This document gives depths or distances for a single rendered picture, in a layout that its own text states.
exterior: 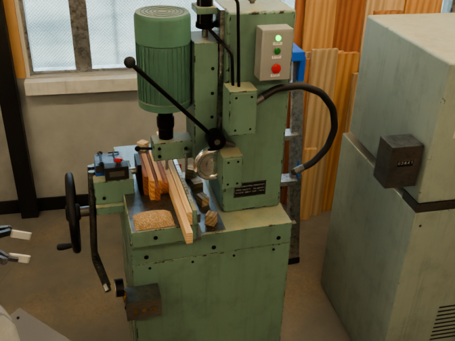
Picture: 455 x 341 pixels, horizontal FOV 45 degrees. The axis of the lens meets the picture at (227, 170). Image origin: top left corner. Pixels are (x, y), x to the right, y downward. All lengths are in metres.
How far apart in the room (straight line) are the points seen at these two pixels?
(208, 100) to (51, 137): 1.67
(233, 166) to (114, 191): 0.42
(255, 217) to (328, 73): 1.33
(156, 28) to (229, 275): 0.91
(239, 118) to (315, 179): 1.66
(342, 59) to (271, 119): 1.34
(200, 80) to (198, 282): 0.72
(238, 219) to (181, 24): 0.71
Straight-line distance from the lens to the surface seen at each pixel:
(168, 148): 1.89
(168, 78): 1.73
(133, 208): 1.84
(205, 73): 1.77
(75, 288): 2.94
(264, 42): 1.68
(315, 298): 2.87
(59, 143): 3.34
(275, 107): 1.85
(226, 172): 1.79
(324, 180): 3.40
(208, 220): 1.91
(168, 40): 1.70
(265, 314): 2.22
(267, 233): 1.96
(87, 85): 3.12
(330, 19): 3.16
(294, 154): 2.77
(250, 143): 1.87
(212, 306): 2.11
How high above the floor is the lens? 1.92
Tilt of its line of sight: 30 degrees down
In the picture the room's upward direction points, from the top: 2 degrees clockwise
